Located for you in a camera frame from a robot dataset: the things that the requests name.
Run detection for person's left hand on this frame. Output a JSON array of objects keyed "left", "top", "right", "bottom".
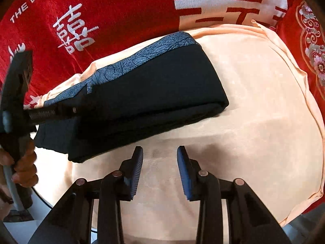
[{"left": 0, "top": 146, "right": 39, "bottom": 187}]

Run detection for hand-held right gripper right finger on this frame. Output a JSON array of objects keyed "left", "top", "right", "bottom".
[{"left": 177, "top": 146, "right": 292, "bottom": 244}]

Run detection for red printed blanket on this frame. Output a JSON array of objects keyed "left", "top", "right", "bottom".
[{"left": 0, "top": 0, "right": 297, "bottom": 107}]

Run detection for red embroidered pillow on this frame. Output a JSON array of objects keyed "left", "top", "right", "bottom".
[{"left": 275, "top": 0, "right": 325, "bottom": 107}]

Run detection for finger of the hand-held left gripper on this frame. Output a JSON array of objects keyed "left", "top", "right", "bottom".
[{"left": 25, "top": 105, "right": 79, "bottom": 120}]

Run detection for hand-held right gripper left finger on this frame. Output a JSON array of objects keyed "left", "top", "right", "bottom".
[{"left": 38, "top": 146, "right": 144, "bottom": 244}]

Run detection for peach cloth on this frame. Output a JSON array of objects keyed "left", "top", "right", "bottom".
[{"left": 24, "top": 23, "right": 325, "bottom": 244}]

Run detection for black pants blue floral stripes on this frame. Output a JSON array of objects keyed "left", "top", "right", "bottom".
[{"left": 33, "top": 31, "right": 229, "bottom": 163}]

